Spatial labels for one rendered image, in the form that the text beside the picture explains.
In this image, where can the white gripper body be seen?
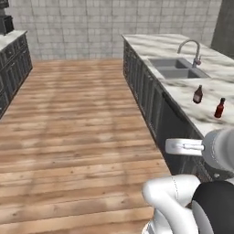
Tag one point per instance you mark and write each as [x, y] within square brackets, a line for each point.
[182, 146]

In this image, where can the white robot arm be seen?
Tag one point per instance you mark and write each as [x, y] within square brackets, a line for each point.
[170, 195]

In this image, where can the red ketchup bottle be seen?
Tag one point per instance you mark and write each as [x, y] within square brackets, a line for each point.
[219, 109]

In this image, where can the brown condiment bottle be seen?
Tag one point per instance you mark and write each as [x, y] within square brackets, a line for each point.
[197, 95]

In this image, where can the dark grey fridge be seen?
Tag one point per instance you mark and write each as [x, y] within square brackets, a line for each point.
[224, 27]

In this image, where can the dark dishwasher front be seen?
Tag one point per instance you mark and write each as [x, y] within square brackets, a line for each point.
[173, 131]

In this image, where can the grey double sink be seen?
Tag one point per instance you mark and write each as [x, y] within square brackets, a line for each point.
[178, 68]

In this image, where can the dark island cupboard run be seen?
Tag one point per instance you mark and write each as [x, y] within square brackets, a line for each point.
[140, 77]

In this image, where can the silver curved tap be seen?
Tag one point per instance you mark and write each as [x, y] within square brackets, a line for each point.
[196, 51]

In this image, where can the black coffee machine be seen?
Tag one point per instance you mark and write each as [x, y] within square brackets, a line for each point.
[5, 21]

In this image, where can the dark wall cupboard run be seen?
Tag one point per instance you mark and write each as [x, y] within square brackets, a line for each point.
[13, 65]

